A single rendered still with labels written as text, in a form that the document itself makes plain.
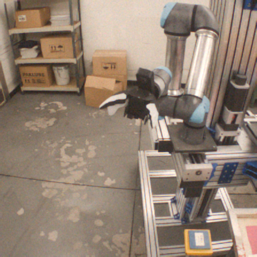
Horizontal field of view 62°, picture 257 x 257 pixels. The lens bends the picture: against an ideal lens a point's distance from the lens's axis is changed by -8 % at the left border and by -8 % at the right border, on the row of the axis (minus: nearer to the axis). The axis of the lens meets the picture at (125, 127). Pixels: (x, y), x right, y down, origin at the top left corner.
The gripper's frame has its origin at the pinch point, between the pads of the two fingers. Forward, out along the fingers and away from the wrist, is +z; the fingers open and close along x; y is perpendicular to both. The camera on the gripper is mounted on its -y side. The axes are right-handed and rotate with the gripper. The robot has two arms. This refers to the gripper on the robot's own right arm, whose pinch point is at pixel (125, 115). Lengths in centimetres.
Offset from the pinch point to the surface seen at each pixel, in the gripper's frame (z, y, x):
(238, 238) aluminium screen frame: -22, 61, -58
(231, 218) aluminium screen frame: -33, 62, -54
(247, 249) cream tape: -19, 64, -65
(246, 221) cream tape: -36, 64, -63
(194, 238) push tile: -16, 66, -38
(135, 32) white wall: -348, 81, 128
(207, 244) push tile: -15, 65, -45
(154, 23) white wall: -359, 58, 98
